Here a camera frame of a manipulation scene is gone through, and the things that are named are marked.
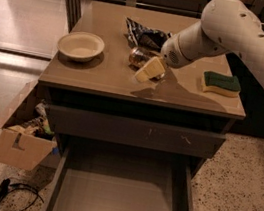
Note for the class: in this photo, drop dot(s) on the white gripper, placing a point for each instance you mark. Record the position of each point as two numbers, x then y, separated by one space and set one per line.
172 53

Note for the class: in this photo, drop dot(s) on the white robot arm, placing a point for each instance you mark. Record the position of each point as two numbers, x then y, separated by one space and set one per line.
234 179

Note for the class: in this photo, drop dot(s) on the grey drawer cabinet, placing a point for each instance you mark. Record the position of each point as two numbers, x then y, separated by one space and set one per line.
107 85

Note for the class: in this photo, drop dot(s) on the closed top drawer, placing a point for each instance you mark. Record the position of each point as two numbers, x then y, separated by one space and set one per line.
133 132

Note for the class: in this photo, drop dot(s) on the open middle drawer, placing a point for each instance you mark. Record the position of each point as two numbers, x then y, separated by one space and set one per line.
99 180

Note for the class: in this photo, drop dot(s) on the dark crumpled chip bag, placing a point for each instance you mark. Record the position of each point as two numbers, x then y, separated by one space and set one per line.
145 36

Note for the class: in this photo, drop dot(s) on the green yellow sponge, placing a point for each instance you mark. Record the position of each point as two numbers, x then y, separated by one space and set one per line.
228 86

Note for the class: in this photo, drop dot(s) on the white paper bowl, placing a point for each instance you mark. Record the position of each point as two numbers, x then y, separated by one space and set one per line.
80 46

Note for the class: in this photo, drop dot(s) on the cardboard box with trash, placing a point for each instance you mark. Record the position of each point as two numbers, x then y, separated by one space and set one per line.
18 149

